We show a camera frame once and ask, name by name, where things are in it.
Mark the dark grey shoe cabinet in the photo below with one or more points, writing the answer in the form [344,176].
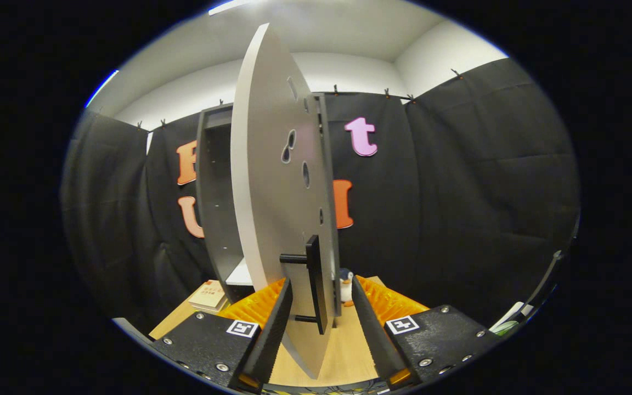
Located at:
[212,208]

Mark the black backdrop cloth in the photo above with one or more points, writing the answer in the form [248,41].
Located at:
[458,192]

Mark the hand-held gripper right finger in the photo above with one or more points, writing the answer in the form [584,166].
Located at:
[373,334]

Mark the small penguin toy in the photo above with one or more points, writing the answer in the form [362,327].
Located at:
[345,285]

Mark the long ceiling light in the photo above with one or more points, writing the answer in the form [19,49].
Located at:
[102,88]

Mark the white and green object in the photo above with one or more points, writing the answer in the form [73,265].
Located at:
[508,323]

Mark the wide ceiling light panel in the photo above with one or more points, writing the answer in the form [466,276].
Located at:
[228,6]

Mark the white cabinet shelf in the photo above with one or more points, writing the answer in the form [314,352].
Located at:
[241,275]

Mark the beige book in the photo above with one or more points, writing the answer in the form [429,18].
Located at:
[209,296]

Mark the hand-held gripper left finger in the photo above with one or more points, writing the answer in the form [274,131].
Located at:
[272,334]

